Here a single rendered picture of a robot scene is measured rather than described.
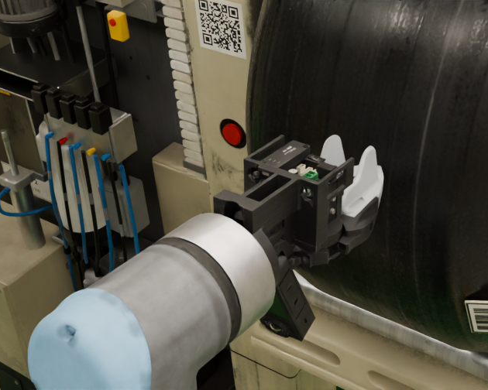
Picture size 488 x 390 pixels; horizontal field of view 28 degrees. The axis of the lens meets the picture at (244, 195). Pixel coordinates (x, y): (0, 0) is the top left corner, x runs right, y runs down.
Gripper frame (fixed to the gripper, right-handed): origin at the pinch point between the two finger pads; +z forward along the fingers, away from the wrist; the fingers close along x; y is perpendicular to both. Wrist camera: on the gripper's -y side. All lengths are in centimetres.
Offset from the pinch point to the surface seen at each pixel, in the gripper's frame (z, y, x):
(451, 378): 19.5, -36.0, -2.0
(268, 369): 30, -60, 33
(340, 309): 18.5, -31.9, 13.5
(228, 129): 23.7, -14.9, 35.1
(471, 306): 4.3, -12.6, -9.4
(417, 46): 4.4, 11.8, -1.5
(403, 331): 18.7, -31.4, 4.5
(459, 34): 5.3, 13.3, -4.9
